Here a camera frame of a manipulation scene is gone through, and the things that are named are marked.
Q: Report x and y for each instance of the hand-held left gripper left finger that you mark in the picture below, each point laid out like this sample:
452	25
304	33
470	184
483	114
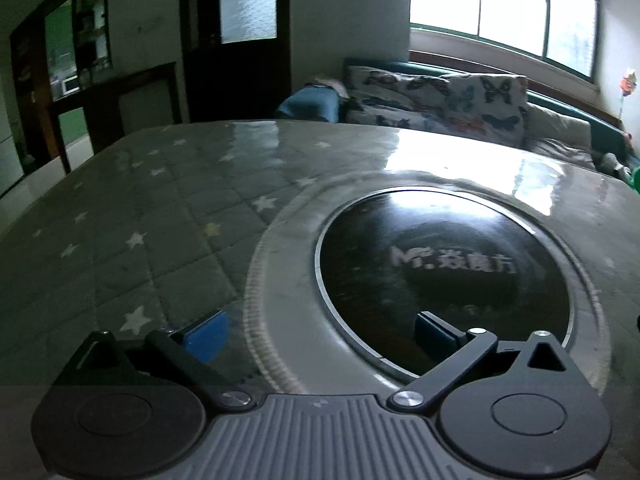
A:
207	337

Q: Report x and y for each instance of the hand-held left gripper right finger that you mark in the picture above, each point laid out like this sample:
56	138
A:
435	337

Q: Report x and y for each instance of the round black induction cooktop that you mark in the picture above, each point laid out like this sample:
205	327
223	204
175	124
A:
400	225

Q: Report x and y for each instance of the white pillow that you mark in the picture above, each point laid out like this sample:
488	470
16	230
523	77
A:
555	130

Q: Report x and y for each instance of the white panel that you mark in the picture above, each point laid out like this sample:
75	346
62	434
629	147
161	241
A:
145	105

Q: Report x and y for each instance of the square butterfly print pillow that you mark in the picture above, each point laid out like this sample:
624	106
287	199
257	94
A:
490	95

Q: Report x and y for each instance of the grey stuffed toy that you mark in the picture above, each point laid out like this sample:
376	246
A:
612	162

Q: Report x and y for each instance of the dark wooden sideboard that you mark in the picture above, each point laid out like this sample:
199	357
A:
100	105

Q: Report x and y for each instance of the blue blanket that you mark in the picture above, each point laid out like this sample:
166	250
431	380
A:
310	102

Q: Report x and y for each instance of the green bucket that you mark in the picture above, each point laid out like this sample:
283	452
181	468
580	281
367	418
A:
636	175

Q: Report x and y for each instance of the long butterfly print pillow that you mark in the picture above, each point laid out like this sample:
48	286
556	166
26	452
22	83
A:
380	82

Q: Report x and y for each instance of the dark wooden door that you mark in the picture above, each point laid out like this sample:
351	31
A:
240	75

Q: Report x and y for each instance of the teal sofa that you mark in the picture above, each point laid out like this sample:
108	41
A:
600	130

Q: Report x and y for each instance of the cream towel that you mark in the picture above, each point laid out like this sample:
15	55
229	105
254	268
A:
330	84

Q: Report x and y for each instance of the white microwave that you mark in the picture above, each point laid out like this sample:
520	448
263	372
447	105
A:
70	85

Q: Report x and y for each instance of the colourful pinwheel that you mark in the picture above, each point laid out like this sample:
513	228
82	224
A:
627	82

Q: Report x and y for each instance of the dark wooden shelf cabinet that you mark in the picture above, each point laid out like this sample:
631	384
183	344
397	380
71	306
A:
40	60

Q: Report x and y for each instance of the green framed window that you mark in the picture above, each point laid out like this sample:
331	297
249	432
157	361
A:
510	0

